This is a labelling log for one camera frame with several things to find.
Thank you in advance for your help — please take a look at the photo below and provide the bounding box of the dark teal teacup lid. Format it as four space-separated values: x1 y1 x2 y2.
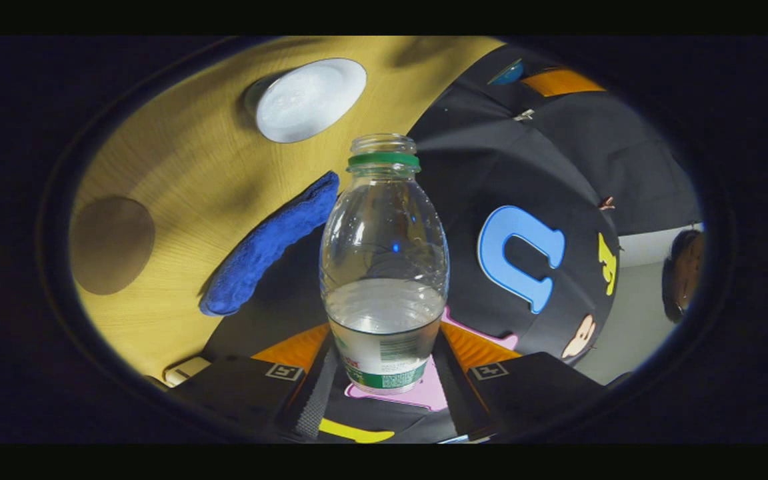
487 59 525 86

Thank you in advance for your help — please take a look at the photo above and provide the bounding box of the round brown coaster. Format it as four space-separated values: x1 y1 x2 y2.
69 195 156 296

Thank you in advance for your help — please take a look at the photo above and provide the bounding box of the white teacup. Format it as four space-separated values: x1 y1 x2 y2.
244 58 368 144

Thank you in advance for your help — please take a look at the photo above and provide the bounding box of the white toaster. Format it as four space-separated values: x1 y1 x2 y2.
163 355 213 387

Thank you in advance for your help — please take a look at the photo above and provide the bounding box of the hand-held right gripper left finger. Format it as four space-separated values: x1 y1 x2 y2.
169 323 341 443

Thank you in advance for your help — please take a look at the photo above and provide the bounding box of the dark round ceiling fixture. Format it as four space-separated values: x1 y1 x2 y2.
662 229 706 324

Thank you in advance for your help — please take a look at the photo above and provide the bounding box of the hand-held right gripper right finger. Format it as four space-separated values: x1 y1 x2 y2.
432 320 608 443

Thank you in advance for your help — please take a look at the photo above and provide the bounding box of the clear plastic water bottle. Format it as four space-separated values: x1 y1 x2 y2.
319 133 450 395

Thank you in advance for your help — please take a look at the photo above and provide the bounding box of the blue towel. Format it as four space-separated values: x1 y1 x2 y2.
199 171 341 317

